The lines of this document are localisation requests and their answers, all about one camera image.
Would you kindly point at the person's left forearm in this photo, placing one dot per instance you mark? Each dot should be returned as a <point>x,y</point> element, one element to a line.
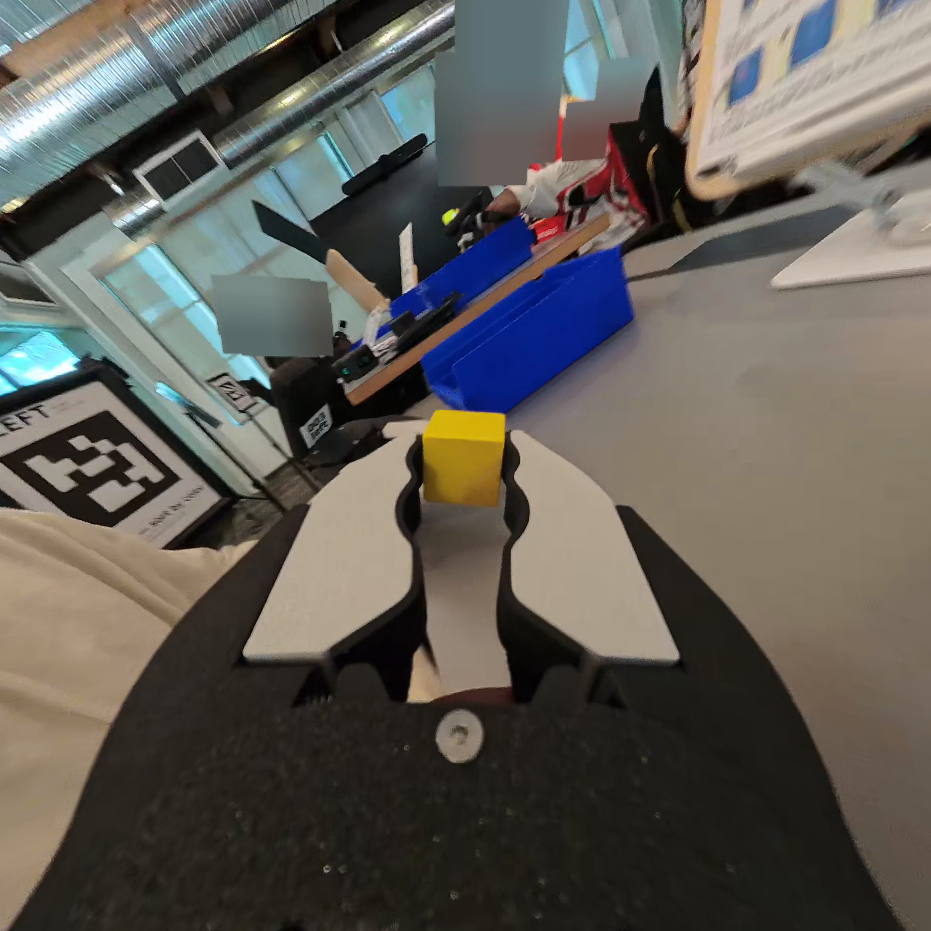
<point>87,654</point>

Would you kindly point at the light wooden board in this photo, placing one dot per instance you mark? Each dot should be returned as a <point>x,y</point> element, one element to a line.
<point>705,178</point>

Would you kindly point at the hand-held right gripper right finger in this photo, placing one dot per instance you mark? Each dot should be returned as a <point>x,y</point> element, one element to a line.
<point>589,574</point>

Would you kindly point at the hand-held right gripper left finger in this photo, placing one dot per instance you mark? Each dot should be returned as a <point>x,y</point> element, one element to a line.
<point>334,574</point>

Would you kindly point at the black device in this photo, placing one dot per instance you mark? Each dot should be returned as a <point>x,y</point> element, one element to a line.
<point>407,327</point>

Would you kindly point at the silver ceiling duct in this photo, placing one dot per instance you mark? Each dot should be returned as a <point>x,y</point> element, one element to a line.
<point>327,116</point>
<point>145,58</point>

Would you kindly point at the white air vent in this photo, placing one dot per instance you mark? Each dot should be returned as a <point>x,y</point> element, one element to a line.
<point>178,171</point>

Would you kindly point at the black wall screen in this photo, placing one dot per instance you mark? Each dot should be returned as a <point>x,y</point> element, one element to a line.
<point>378,218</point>

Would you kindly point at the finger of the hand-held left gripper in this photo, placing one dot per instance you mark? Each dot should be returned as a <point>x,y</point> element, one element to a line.
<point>406,429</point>

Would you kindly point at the black video bar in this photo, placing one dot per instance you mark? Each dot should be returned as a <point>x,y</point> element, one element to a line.
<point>385,164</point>

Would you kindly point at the black framed marker sign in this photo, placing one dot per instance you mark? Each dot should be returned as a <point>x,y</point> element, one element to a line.
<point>94,465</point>

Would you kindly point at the blue plastic bin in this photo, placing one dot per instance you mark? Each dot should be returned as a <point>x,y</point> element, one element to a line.
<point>538,349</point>
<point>465,273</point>

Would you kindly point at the printed instruction sheet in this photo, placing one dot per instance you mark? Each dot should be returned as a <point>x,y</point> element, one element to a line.
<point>822,94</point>

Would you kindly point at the yellow wooden cube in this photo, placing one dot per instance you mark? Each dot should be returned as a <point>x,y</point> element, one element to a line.
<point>462,458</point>

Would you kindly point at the black jacket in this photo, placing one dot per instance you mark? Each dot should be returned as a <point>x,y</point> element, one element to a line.
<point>658,182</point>

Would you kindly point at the white standing card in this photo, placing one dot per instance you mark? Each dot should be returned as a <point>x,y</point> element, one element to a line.
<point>407,254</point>

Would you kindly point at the white folding stand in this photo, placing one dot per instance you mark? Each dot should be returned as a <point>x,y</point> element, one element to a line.
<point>858,262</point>

